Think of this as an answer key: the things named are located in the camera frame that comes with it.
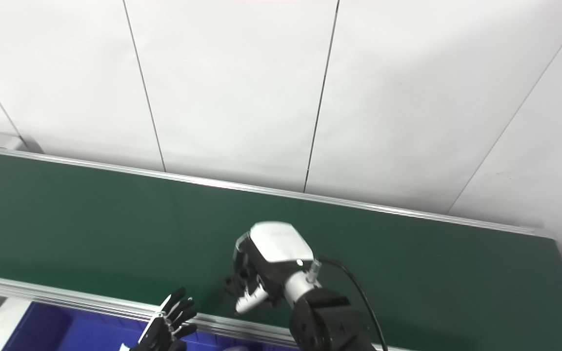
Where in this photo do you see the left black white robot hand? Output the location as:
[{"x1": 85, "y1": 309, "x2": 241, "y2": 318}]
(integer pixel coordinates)
[{"x1": 130, "y1": 287, "x2": 199, "y2": 351}]

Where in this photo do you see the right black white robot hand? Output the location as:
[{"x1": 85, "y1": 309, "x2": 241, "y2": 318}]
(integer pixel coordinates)
[{"x1": 225, "y1": 221, "x2": 321, "y2": 315}]

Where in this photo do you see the black flange part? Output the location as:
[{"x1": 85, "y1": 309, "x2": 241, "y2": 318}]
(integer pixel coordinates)
[{"x1": 224, "y1": 274, "x2": 262, "y2": 304}]

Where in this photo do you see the green conveyor belt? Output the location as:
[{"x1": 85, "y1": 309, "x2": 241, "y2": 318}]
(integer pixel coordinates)
[
  {"x1": 0, "y1": 130, "x2": 562, "y2": 351},
  {"x1": 0, "y1": 150, "x2": 562, "y2": 351}
]

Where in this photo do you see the blue bin with white part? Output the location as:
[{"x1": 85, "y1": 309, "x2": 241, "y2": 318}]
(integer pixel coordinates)
[{"x1": 0, "y1": 301, "x2": 235, "y2": 351}]

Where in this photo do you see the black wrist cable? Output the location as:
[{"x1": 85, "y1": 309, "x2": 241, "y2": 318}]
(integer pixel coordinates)
[{"x1": 316, "y1": 256, "x2": 389, "y2": 351}]

